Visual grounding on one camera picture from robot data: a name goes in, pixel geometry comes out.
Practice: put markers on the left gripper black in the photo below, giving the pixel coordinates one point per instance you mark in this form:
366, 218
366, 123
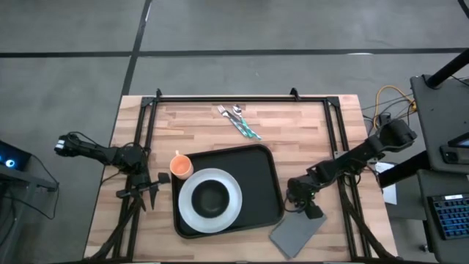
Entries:
141, 180

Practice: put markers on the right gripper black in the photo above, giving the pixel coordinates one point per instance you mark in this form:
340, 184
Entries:
302, 190

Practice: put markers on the grey cloth napkin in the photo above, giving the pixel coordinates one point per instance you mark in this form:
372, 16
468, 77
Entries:
293, 234

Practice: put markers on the orange cup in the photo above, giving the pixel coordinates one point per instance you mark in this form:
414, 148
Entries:
180, 166

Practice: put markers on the black bowl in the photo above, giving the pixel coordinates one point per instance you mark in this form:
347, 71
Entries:
210, 198

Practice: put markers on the white round plate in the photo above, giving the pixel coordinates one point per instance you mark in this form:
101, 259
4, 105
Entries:
236, 201

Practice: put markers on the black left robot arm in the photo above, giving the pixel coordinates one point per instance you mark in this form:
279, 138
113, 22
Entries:
110, 154

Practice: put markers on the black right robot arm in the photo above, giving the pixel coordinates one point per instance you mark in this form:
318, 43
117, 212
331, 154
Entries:
351, 155

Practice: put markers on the black plastic tray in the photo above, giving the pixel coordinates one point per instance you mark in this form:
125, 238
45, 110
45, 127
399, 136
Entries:
256, 172

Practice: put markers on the white paper sheet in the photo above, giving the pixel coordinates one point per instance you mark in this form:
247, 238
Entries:
390, 194

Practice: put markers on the black desk beam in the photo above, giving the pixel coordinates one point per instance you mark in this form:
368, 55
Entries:
403, 170

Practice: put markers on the black power adapter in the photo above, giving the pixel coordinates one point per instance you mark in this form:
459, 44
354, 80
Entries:
384, 118

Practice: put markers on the grey side desk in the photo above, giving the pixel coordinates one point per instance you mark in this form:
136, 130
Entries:
22, 179

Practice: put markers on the grey keyboard desk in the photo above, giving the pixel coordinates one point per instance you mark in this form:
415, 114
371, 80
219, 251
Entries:
439, 183

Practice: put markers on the black computer with light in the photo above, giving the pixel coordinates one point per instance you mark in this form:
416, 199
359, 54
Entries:
14, 154

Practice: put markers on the grey desk with pole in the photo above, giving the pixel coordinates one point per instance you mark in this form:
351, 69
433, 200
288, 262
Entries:
436, 121

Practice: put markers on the backlit computer keyboard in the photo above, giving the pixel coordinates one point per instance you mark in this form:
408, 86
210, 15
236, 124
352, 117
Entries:
452, 218

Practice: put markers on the black device with screen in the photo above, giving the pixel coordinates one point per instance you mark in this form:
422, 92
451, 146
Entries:
452, 155

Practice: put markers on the black desk pole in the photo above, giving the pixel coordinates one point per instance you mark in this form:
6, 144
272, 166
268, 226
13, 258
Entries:
448, 69

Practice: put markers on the black aluminium frame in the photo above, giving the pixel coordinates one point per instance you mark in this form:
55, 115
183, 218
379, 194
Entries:
238, 99

